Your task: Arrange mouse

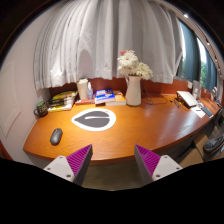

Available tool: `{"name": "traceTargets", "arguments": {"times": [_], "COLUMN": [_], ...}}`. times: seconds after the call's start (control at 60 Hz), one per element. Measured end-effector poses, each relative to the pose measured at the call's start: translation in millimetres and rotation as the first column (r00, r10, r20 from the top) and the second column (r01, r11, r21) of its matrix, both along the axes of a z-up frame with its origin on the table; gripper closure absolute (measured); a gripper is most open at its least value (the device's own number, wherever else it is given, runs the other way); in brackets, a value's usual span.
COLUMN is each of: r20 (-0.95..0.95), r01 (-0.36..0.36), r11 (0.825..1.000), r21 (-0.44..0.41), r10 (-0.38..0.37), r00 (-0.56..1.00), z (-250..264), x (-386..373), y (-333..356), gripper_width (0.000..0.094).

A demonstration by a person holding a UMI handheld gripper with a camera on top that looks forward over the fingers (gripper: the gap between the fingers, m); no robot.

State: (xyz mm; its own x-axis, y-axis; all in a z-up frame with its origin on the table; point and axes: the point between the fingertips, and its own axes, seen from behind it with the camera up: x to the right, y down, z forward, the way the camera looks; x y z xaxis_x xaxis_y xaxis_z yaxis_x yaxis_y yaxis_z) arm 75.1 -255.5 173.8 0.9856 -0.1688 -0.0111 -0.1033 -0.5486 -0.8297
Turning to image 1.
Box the white pleated curtain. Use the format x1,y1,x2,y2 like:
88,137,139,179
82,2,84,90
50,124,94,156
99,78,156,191
33,0,184,91

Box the yellow and black book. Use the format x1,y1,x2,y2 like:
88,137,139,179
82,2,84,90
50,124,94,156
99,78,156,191
50,90,78,101

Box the white daisy flower bunch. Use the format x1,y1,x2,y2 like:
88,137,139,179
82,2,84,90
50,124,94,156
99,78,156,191
116,49,154,81

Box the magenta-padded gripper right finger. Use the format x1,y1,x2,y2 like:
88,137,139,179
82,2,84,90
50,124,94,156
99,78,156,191
133,144,184,186

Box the dark green curtain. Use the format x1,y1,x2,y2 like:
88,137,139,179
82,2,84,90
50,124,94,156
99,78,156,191
179,20,218,93

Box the dark grey computer mouse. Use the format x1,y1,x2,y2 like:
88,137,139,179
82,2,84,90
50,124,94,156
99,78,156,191
49,127,64,146

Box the cream lidded tumbler cup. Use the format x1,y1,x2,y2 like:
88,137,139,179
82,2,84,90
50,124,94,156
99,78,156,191
76,77,90,101

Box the black thin book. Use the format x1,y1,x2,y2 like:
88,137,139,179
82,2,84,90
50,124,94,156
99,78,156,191
48,97,76,105
47,100,76,108

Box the orange cover book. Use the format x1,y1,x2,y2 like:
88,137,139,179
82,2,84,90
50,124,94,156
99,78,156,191
104,90,127,107

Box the round white grey mouse pad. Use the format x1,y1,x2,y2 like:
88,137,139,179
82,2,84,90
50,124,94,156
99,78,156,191
70,107,117,132

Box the clear spray bottle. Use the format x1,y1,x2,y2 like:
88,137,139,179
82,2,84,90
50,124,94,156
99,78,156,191
87,81,94,101

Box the green dark mug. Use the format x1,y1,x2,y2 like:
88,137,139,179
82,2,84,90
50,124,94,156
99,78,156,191
33,100,49,118

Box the silver laptop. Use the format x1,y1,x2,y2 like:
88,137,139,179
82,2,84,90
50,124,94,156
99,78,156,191
176,90,199,108

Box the red hardcover book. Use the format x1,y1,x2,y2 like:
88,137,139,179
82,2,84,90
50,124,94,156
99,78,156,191
74,98,96,106

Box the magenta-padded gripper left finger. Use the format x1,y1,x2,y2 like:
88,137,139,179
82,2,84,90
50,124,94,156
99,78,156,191
43,143,94,187

